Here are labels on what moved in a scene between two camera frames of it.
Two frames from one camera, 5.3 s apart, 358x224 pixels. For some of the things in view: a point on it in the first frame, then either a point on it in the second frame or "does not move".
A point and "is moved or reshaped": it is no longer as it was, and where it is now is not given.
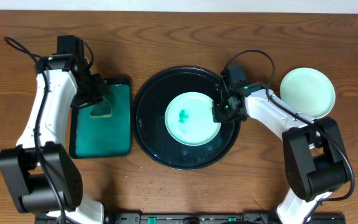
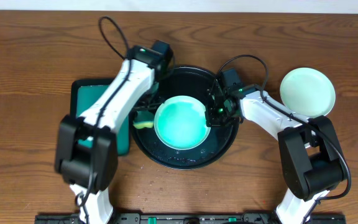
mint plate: (189, 119) is moved or reshaped
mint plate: (308, 91) does not move
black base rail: (194, 218) does not move
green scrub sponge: (102, 109) is moved or reshaped
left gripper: (89, 94) -> (148, 106)
